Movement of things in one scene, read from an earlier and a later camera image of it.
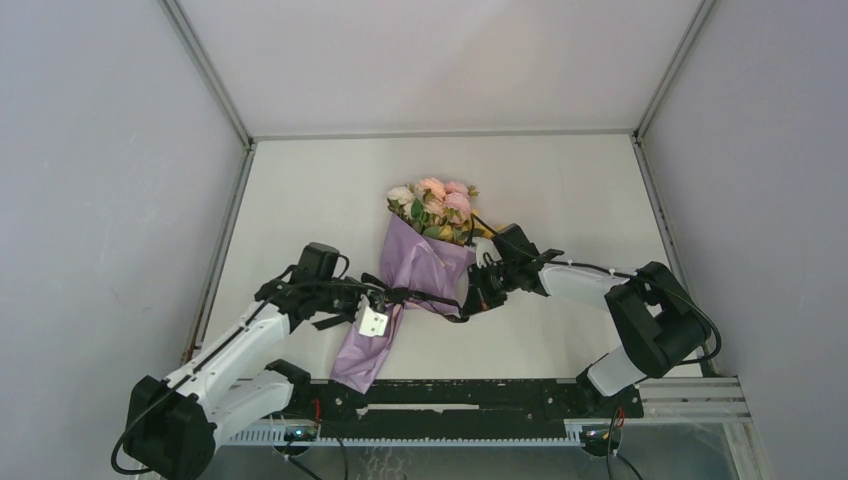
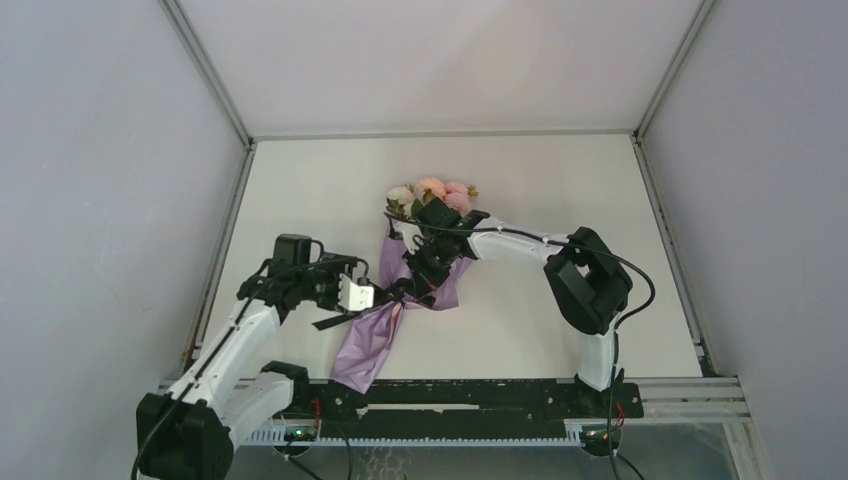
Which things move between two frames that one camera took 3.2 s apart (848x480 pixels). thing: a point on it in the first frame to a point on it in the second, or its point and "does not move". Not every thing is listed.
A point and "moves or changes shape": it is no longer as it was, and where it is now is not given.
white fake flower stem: [400, 199] does not move
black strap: [402, 295] moves or changes shape
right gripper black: [478, 297] to [425, 282]
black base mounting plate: [462, 409] does not move
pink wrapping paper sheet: [416, 266] does not move
